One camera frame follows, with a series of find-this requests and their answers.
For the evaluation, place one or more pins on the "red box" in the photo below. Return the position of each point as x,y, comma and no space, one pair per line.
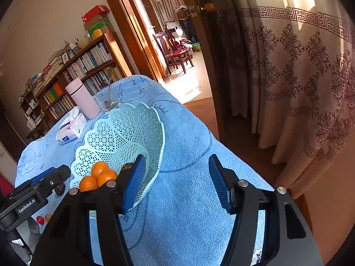
94,13

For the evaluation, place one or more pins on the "dark red wooden chair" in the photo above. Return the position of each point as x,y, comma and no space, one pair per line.
174,52

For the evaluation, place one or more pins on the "patterned beige curtain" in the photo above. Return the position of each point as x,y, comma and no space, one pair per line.
299,74

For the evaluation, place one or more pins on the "small red cherry tomato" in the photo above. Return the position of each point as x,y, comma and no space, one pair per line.
40,219

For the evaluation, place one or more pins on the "clear drinking glass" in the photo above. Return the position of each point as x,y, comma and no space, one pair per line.
109,102

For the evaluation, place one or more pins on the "green box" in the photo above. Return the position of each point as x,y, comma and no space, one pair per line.
97,25

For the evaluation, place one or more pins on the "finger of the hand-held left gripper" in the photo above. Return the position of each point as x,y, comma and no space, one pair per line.
59,176
41,175

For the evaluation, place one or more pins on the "white blue tissue pack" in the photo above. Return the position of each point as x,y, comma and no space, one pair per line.
72,127

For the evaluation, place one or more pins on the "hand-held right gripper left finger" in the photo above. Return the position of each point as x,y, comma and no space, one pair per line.
134,183

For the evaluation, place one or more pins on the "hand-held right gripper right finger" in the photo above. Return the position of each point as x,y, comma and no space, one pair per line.
219,183

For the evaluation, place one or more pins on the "pink thermos bottle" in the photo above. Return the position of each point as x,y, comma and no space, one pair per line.
83,98

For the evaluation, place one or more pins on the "light teal lattice plastic basket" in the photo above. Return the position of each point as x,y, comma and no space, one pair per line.
130,135

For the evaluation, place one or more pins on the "brown wooden door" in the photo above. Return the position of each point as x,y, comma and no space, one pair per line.
209,61

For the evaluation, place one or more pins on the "orange tangerine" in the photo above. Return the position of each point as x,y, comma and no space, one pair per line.
48,217
107,178
88,183
100,167

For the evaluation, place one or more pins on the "wooden bookshelf with books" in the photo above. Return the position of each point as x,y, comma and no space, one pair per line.
83,66

